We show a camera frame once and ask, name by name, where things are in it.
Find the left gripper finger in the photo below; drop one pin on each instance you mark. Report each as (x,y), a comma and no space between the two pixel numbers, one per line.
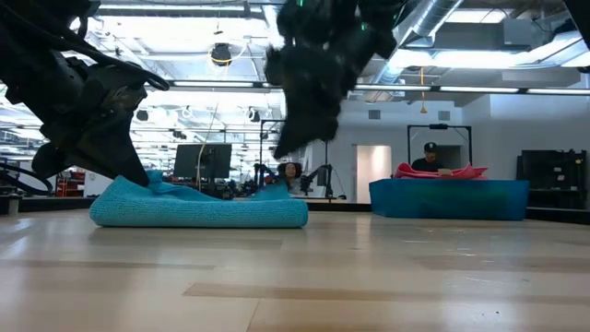
(53,159)
(120,161)

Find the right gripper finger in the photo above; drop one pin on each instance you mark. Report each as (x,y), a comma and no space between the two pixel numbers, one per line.
(295,136)
(328,117)

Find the light blue microfiber towel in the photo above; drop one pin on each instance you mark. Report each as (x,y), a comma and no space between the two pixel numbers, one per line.
(198,207)

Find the pink microfiber towel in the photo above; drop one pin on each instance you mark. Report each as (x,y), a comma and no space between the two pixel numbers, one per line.
(461,174)

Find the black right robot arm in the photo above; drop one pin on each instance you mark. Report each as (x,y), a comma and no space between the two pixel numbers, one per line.
(581,18)

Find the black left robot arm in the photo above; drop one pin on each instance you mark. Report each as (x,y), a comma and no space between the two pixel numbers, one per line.
(27,18)

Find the person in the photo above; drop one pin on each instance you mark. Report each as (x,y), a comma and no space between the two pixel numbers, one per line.
(290,175)
(428,161)

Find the black flat monitor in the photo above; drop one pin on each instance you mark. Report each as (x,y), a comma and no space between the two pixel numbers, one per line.
(203,161)

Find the dark blue bin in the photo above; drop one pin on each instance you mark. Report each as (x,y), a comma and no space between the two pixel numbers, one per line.
(447,200)

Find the long light strip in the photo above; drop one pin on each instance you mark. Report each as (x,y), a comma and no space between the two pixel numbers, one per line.
(484,89)

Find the black cabinet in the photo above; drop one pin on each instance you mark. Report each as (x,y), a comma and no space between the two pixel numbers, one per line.
(553,180)

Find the black gantry frame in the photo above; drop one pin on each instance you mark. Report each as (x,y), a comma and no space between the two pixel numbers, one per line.
(261,147)
(438,126)

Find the black aluminium table frame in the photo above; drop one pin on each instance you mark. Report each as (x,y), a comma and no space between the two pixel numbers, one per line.
(558,216)

